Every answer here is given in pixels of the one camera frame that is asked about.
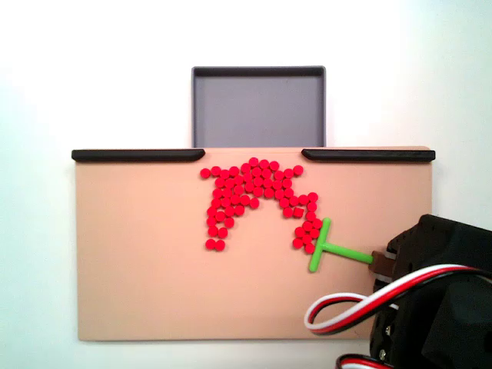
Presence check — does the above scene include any grey square tray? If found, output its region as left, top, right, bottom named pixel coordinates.
left=191, top=65, right=327, bottom=149

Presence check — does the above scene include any green T-shaped pusher tool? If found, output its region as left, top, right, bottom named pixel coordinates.
left=307, top=217, right=374, bottom=274

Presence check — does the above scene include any brown tool holder block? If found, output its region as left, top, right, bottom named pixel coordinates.
left=371, top=249, right=397, bottom=276

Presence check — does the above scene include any beige rectangular board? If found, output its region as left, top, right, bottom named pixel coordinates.
left=75, top=145, right=434, bottom=342

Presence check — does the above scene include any black edge bar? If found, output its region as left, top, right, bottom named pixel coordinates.
left=301, top=148, right=437, bottom=163
left=71, top=148, right=206, bottom=164

